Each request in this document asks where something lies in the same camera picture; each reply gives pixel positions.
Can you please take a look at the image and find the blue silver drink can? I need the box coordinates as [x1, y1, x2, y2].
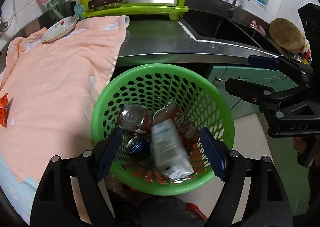
[125, 136, 151, 162]

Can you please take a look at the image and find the white milk carton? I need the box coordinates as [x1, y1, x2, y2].
[151, 119, 194, 180]

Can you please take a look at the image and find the red cola can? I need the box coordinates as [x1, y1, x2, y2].
[117, 103, 152, 133]

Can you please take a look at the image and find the red noodle cup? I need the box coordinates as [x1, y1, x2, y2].
[152, 103, 200, 148]

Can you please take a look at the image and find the right hand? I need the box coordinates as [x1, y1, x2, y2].
[293, 137, 306, 153]

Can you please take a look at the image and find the round wooden cutting board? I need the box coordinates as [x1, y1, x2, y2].
[269, 18, 305, 53]

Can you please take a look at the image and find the red stool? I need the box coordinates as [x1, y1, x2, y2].
[185, 203, 208, 221]

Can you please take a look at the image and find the green mesh waste basket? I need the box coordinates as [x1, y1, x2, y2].
[91, 64, 235, 196]

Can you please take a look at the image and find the pink towel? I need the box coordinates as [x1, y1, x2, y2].
[0, 15, 131, 225]

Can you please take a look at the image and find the orange snack wrapper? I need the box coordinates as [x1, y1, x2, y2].
[0, 93, 9, 128]

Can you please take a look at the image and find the white ceramic plate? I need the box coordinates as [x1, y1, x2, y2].
[41, 15, 80, 43]

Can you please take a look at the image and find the teal soap bottle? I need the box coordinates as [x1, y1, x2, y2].
[74, 3, 85, 20]

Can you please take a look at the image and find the dark green utensil holder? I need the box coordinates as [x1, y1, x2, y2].
[36, 0, 74, 28]

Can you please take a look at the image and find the cleaver with wooden handle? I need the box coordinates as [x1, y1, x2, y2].
[88, 0, 178, 9]

